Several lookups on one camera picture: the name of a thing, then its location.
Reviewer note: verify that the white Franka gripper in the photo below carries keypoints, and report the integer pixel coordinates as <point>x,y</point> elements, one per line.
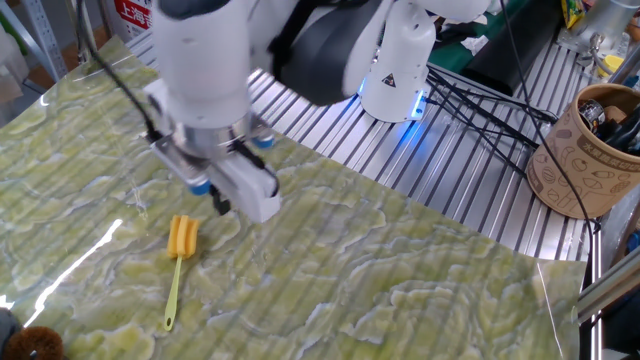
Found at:
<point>250,195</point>

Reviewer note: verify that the grey soft lump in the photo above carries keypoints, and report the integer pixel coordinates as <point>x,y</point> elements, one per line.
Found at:
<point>9,327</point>

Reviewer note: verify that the grey metal cylinder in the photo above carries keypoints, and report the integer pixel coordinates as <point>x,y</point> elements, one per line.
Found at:
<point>605,20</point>

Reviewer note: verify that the black rolled mat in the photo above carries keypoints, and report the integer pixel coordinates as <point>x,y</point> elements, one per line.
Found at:
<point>510,55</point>

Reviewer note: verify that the aluminium profile rail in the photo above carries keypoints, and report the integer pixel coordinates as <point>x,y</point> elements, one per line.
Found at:
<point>610,290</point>

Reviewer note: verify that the brown bristle brush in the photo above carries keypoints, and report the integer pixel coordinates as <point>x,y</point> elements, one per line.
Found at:
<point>35,345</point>

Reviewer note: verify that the white crumpled paper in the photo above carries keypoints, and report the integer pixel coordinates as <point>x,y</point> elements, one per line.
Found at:
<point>474,45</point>

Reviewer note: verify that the dark green cloth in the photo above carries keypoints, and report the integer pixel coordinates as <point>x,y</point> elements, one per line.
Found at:
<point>450,57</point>

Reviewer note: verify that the small yellow object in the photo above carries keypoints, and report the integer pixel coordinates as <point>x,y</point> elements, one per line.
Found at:
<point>612,64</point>

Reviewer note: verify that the round silver black object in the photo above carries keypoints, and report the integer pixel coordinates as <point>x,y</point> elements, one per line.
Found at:
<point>592,114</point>

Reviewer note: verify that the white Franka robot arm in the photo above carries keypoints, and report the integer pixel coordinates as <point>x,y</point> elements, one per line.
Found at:
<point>200,60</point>

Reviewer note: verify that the brown printed cardboard tub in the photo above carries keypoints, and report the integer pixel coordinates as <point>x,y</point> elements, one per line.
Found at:
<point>575,170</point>

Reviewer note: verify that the red and white sign box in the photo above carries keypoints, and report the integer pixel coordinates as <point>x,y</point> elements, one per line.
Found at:
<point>132,12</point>

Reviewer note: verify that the black tools in tub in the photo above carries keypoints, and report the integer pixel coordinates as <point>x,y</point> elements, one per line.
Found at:
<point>625,135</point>

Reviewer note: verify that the thin metal rods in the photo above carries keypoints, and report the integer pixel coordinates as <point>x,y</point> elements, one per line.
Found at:
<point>70,30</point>

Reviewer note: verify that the grey perforated shelf upright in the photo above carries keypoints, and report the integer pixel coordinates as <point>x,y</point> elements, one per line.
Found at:
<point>45,35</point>

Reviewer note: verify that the green marble pattern table mat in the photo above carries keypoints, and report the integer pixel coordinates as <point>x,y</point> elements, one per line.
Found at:
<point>350,275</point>

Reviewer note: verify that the yellow snack bag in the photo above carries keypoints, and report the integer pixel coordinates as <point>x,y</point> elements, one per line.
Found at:
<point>572,10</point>

